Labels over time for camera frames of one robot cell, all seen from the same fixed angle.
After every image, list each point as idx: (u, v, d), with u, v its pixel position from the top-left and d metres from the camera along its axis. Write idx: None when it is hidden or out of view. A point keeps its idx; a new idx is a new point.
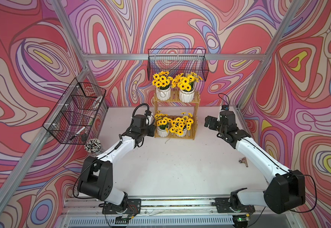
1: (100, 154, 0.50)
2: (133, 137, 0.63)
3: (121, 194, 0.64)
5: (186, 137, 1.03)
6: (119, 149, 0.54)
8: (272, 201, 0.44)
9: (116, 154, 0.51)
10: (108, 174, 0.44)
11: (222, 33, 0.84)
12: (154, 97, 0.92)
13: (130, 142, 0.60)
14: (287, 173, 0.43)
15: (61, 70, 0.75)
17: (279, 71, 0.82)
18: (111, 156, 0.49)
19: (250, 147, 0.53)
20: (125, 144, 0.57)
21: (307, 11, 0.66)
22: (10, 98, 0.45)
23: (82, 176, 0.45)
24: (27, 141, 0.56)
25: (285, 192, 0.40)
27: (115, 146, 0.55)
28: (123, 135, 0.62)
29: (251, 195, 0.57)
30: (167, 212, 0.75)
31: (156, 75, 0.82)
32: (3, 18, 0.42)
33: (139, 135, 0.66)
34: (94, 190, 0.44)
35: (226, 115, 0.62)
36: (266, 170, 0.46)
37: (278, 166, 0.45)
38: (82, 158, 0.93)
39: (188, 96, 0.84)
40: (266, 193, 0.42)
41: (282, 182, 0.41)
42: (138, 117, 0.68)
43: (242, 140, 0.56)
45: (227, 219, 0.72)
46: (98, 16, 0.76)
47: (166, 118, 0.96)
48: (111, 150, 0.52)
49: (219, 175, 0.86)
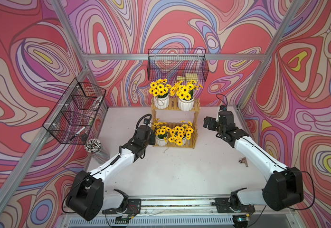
1: (93, 171, 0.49)
2: (134, 150, 0.60)
3: (121, 196, 0.64)
5: (185, 146, 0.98)
6: (115, 166, 0.50)
8: (270, 198, 0.44)
9: (110, 170, 0.48)
10: (98, 193, 0.41)
11: (222, 33, 0.84)
12: (152, 105, 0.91)
13: (131, 156, 0.57)
14: (284, 170, 0.44)
15: (61, 70, 0.75)
17: (279, 71, 0.82)
18: (104, 173, 0.46)
19: (248, 146, 0.54)
20: (123, 159, 0.54)
21: (307, 11, 0.66)
22: (10, 98, 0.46)
23: (71, 192, 0.43)
24: (27, 141, 0.56)
25: (282, 189, 0.41)
27: (111, 162, 0.51)
28: (122, 147, 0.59)
29: (252, 195, 0.56)
30: (167, 212, 0.75)
31: (153, 84, 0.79)
32: (3, 18, 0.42)
33: (140, 148, 0.62)
34: (82, 208, 0.41)
35: (226, 115, 0.62)
36: (263, 168, 0.47)
37: (276, 164, 0.46)
38: (82, 158, 0.93)
39: (188, 105, 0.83)
40: (265, 191, 0.46)
41: (279, 179, 0.41)
42: (142, 129, 0.64)
43: (241, 138, 0.57)
45: (227, 219, 0.72)
46: (98, 16, 0.76)
47: (164, 127, 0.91)
48: (106, 166, 0.49)
49: (219, 174, 0.86)
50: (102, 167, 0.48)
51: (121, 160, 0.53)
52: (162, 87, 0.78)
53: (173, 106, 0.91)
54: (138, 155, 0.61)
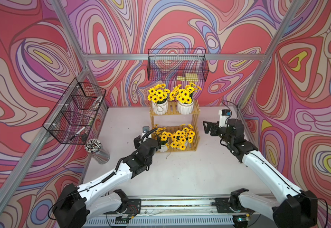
1: (82, 186, 0.44)
2: (133, 167, 0.55)
3: (119, 201, 0.63)
5: (187, 149, 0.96)
6: (105, 184, 0.47)
8: (283, 221, 0.42)
9: (98, 189, 0.45)
10: (80, 211, 0.39)
11: (222, 33, 0.84)
12: (150, 111, 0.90)
13: (128, 174, 0.53)
14: (298, 194, 0.41)
15: (61, 70, 0.75)
17: (279, 71, 0.82)
18: (91, 192, 0.44)
19: (258, 163, 0.51)
20: (117, 176, 0.51)
21: (307, 11, 0.66)
22: (10, 98, 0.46)
23: (58, 202, 0.42)
24: (27, 141, 0.56)
25: (296, 214, 0.38)
27: (103, 179, 0.48)
28: (124, 161, 0.57)
29: (257, 204, 0.55)
30: (167, 212, 0.75)
31: (152, 90, 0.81)
32: (3, 18, 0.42)
33: (141, 166, 0.57)
34: (61, 223, 0.41)
35: (235, 126, 0.58)
36: (275, 189, 0.44)
37: (289, 186, 0.43)
38: (82, 158, 0.93)
39: (188, 109, 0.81)
40: (276, 213, 0.44)
41: (293, 204, 0.39)
42: (147, 146, 0.57)
43: (250, 154, 0.54)
45: (227, 219, 0.72)
46: (98, 16, 0.76)
47: (165, 133, 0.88)
48: (97, 183, 0.47)
49: (219, 174, 0.86)
50: (91, 184, 0.46)
51: (115, 179, 0.50)
52: (161, 92, 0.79)
53: (172, 111, 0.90)
54: (138, 172, 0.57)
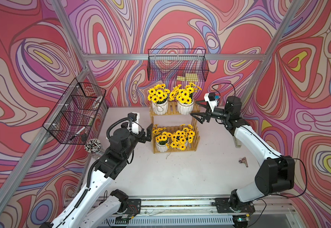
1: (56, 221, 0.39)
2: (109, 170, 0.47)
3: (118, 203, 0.63)
5: (187, 149, 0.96)
6: (81, 206, 0.41)
8: (261, 183, 0.47)
9: (76, 216, 0.40)
10: None
11: (222, 33, 0.84)
12: (150, 111, 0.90)
13: (105, 181, 0.45)
14: (278, 157, 0.46)
15: (61, 70, 0.75)
17: (279, 71, 0.82)
18: (68, 223, 0.39)
19: (247, 135, 0.55)
20: (93, 190, 0.43)
21: (307, 11, 0.66)
22: (10, 98, 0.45)
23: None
24: (27, 141, 0.56)
25: (274, 175, 0.43)
27: (77, 203, 0.41)
28: (97, 167, 0.47)
29: (250, 192, 0.57)
30: (166, 212, 0.75)
31: (152, 90, 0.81)
32: (3, 18, 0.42)
33: (119, 164, 0.49)
34: None
35: (234, 104, 0.61)
36: (258, 156, 0.50)
37: (271, 150, 0.48)
38: (82, 158, 0.93)
39: (187, 109, 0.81)
40: (257, 176, 0.49)
41: (271, 165, 0.43)
42: (115, 139, 0.46)
43: (241, 127, 0.59)
45: (227, 219, 0.72)
46: (98, 16, 0.76)
47: (165, 133, 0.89)
48: (70, 210, 0.40)
49: (219, 174, 0.86)
50: (65, 213, 0.40)
51: (90, 196, 0.43)
52: (161, 92, 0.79)
53: (172, 111, 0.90)
54: (118, 171, 0.49)
